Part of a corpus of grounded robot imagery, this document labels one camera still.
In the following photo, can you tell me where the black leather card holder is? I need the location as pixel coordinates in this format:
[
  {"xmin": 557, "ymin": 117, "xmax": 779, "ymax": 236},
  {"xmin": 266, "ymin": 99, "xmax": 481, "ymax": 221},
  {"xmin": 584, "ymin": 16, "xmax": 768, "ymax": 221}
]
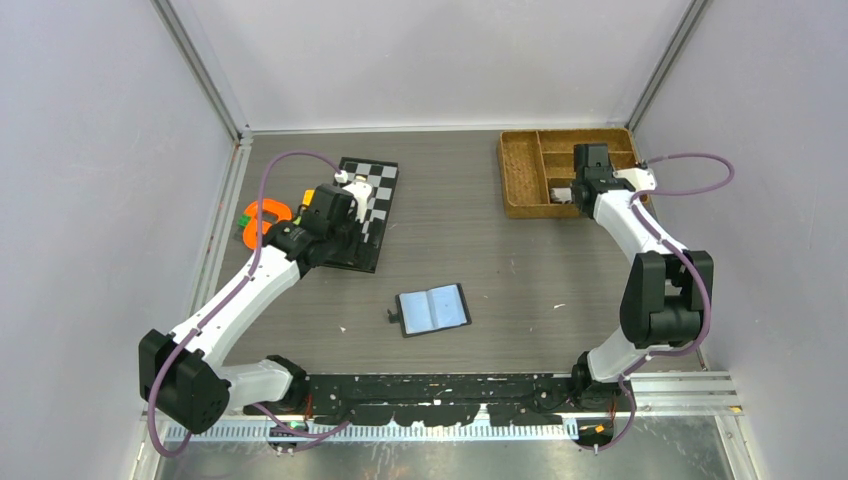
[{"xmin": 387, "ymin": 283, "xmax": 472, "ymax": 338}]

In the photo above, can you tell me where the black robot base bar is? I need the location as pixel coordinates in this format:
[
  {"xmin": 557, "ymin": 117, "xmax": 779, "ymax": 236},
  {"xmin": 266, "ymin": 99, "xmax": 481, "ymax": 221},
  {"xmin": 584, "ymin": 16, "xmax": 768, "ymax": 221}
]
[{"xmin": 263, "ymin": 373, "xmax": 630, "ymax": 427}]

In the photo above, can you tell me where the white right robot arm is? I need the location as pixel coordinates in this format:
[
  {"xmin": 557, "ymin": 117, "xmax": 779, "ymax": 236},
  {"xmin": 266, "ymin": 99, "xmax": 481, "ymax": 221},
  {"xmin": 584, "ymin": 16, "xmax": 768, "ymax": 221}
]
[{"xmin": 570, "ymin": 143, "xmax": 714, "ymax": 411}]

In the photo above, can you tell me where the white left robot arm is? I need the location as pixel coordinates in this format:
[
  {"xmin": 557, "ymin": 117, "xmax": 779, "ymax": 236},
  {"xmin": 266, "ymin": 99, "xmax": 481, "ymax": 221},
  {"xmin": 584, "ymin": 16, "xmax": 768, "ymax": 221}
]
[{"xmin": 139, "ymin": 178, "xmax": 374, "ymax": 434}]

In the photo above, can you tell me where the yellow toy brick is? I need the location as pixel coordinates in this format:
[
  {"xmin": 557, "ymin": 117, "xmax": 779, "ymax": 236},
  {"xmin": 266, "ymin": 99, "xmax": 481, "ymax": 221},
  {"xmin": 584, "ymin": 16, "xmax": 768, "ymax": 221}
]
[{"xmin": 301, "ymin": 189, "xmax": 315, "ymax": 206}]

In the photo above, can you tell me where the woven wicker tray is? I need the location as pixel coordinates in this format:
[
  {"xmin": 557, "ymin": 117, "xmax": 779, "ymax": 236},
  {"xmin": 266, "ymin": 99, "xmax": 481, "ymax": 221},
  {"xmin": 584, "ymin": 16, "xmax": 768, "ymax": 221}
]
[{"xmin": 497, "ymin": 128, "xmax": 656, "ymax": 219}]

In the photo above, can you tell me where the black and silver chessboard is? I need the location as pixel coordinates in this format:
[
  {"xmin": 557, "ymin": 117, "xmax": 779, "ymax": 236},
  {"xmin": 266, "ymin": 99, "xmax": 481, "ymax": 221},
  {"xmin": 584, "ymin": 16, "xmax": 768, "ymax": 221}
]
[{"xmin": 324, "ymin": 157, "xmax": 400, "ymax": 273}]

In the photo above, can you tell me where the orange curved toy track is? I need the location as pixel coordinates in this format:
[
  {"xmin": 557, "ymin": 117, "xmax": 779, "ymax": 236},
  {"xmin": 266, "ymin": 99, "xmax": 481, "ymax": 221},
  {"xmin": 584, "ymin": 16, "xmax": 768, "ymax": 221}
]
[{"xmin": 238, "ymin": 198, "xmax": 293, "ymax": 250}]

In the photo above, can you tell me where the green toy brick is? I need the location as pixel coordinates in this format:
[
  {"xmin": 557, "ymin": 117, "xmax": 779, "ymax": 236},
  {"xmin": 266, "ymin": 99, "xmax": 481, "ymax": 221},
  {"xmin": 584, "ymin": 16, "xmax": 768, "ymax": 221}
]
[{"xmin": 238, "ymin": 214, "xmax": 253, "ymax": 231}]

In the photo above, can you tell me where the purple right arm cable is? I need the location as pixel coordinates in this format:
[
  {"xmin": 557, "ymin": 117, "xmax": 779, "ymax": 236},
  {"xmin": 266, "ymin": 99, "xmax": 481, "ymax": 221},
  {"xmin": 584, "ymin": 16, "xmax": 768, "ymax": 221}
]
[{"xmin": 576, "ymin": 152, "xmax": 737, "ymax": 454}]

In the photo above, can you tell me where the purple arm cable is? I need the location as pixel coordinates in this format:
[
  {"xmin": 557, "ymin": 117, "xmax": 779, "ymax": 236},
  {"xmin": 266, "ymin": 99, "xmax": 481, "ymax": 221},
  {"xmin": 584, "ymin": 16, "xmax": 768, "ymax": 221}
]
[
  {"xmin": 146, "ymin": 150, "xmax": 352, "ymax": 460},
  {"xmin": 576, "ymin": 152, "xmax": 737, "ymax": 454}
]

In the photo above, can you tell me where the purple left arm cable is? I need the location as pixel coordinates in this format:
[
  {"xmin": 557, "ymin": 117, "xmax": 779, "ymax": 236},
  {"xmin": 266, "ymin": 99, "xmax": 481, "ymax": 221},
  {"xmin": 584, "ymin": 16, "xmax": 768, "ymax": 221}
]
[{"xmin": 146, "ymin": 150, "xmax": 352, "ymax": 460}]

